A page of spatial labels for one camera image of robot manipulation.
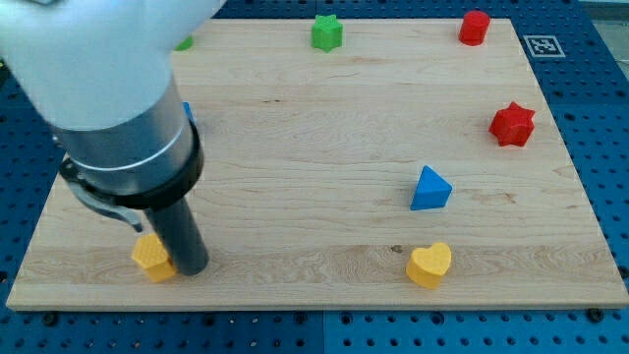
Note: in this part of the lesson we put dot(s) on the blue triangle block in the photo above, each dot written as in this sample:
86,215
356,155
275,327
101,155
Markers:
432,190

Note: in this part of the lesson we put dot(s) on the blue block behind arm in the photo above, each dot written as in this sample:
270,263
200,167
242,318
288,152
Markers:
188,110

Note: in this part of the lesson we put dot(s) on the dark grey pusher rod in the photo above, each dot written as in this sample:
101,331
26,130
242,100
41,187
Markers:
178,232

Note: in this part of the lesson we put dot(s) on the yellow heart block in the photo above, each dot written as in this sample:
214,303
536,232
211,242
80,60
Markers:
427,266

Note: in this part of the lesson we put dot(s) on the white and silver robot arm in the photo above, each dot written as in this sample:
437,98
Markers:
99,73

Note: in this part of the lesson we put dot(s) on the red star block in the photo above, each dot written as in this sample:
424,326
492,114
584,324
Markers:
513,125

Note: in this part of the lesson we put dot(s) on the green block behind arm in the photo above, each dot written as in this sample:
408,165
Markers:
185,44

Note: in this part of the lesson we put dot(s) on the green star block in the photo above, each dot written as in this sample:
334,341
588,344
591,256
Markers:
326,33

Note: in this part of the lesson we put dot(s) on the white fiducial marker tag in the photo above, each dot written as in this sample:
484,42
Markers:
543,46

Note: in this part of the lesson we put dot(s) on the red cylinder block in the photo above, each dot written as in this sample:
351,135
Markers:
474,28

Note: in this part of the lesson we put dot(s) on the yellow hexagon block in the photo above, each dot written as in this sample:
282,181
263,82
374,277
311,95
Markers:
152,257

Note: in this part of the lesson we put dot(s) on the wooden board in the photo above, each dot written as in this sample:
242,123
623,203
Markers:
311,163

